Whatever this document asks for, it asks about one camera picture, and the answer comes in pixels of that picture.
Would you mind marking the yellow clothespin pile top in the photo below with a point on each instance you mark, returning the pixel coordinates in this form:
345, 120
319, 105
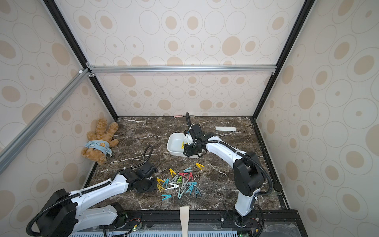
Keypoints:
172, 172

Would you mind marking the teal clothespin top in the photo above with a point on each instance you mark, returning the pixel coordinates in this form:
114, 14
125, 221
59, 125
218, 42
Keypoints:
188, 170

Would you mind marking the teal clothespin left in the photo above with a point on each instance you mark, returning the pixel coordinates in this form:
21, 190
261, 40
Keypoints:
166, 183

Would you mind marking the left diagonal aluminium rail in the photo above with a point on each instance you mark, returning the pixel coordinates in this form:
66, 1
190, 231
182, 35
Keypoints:
12, 150

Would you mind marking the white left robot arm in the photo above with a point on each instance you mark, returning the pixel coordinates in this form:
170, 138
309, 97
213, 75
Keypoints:
66, 213

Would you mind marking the horizontal aluminium rail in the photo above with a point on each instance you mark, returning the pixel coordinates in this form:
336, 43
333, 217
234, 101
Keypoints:
183, 69

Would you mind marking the teal clothespin bottom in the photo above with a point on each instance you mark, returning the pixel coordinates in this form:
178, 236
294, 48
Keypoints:
166, 196

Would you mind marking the white paper strip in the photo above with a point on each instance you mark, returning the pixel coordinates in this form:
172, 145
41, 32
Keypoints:
223, 128

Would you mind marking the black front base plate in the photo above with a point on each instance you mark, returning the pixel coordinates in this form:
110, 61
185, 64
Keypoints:
202, 223

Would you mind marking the white clothespin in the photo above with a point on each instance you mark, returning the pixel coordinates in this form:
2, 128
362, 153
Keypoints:
172, 186

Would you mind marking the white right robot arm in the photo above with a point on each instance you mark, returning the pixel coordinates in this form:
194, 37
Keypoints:
251, 179

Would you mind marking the teal clothespin right cluster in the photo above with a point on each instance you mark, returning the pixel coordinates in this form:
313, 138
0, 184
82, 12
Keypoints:
191, 187

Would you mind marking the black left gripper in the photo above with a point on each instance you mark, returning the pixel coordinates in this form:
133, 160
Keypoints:
153, 189

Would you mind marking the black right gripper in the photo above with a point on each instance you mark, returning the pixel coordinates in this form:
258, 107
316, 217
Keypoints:
189, 149

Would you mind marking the brown teddy bear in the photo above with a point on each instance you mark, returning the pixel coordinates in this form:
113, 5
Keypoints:
100, 142

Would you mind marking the white plastic storage box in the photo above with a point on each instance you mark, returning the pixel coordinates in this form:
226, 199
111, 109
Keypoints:
175, 142

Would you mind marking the beige tape strip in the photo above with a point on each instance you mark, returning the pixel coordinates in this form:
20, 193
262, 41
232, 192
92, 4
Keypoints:
184, 219

